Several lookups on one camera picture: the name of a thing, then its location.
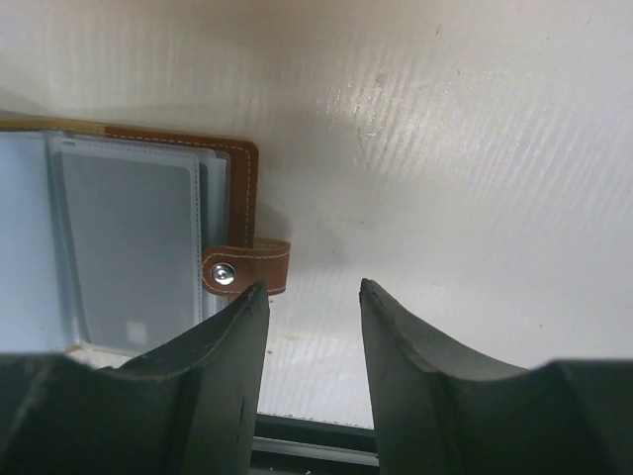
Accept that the brown leather card holder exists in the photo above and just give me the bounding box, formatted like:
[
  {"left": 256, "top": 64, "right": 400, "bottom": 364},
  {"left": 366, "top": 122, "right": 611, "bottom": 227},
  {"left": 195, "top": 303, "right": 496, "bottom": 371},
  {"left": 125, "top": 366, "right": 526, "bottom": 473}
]
[{"left": 1, "top": 118, "right": 290, "bottom": 355}]

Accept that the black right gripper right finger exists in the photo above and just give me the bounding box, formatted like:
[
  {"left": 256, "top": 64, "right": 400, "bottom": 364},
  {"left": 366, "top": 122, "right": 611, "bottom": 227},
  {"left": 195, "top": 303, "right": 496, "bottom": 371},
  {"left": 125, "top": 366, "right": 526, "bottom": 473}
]
[{"left": 359, "top": 279, "right": 632, "bottom": 474}]

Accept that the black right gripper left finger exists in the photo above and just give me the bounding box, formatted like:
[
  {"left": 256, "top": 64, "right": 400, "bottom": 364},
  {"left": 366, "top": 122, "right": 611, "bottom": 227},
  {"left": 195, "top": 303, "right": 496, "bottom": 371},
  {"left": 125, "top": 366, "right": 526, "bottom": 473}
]
[{"left": 1, "top": 282, "right": 270, "bottom": 474}]

